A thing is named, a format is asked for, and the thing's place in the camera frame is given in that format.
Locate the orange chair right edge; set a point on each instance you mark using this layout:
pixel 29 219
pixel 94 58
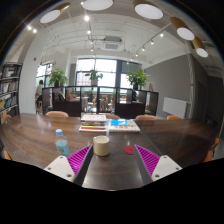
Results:
pixel 210 153

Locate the potted plant right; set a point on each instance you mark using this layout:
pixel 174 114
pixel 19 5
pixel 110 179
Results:
pixel 137 78

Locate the clear water bottle blue cap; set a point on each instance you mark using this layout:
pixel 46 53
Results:
pixel 61 143

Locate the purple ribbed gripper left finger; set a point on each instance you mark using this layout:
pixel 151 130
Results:
pixel 74 167

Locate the potted plant middle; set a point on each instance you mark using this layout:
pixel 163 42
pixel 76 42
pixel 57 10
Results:
pixel 94 76

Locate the book with blue cover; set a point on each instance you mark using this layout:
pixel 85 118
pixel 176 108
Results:
pixel 123 125

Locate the stack of books left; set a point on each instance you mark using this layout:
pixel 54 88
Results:
pixel 93 122

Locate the ceiling air conditioner unit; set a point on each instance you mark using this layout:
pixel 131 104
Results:
pixel 112 43

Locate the orange chair back centre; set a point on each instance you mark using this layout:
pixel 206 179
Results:
pixel 112 116

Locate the dark open shelf divider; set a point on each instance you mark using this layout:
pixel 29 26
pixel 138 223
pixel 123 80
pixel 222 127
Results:
pixel 75 100

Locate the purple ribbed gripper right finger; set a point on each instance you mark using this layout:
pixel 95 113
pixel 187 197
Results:
pixel 153 167

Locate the orange chair back far right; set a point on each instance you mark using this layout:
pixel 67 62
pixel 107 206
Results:
pixel 173 117

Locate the potted plant left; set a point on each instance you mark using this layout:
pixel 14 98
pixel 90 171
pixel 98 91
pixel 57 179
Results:
pixel 57 77

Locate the seated person in background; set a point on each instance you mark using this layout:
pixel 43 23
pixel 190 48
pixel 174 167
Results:
pixel 39 90

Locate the bookshelf at left wall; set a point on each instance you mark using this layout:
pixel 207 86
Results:
pixel 9 88

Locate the orange chair back far left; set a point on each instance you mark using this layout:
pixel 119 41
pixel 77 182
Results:
pixel 57 114

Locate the potted plant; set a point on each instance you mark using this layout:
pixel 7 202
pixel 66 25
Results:
pixel 57 77
pixel 94 76
pixel 137 78

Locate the orange chair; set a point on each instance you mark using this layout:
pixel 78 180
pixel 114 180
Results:
pixel 145 117
pixel 173 117
pixel 57 114
pixel 112 116

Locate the white board against wall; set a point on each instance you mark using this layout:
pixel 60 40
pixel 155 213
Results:
pixel 175 107

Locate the red round coaster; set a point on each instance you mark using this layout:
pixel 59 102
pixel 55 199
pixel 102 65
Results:
pixel 129 150

